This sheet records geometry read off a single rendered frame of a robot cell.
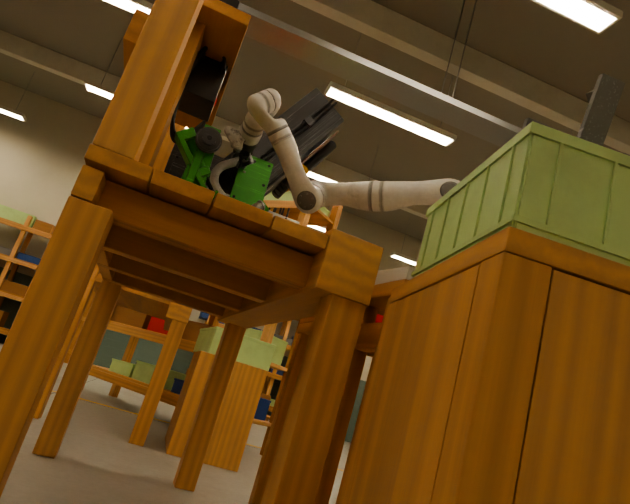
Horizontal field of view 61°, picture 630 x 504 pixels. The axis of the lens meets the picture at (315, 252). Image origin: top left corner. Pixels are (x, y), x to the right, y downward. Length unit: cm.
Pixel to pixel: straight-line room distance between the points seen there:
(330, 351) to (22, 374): 62
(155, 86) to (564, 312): 95
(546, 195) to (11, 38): 982
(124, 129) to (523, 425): 96
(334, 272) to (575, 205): 60
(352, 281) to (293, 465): 42
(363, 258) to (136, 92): 63
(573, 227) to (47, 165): 1107
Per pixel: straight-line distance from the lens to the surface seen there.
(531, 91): 672
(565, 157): 85
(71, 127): 1178
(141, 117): 126
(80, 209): 120
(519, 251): 75
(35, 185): 1147
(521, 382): 72
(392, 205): 161
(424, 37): 630
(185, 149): 160
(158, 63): 132
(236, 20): 177
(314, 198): 163
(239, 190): 189
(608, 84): 107
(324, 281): 124
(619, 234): 86
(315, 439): 124
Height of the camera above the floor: 50
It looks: 15 degrees up
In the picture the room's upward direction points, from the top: 17 degrees clockwise
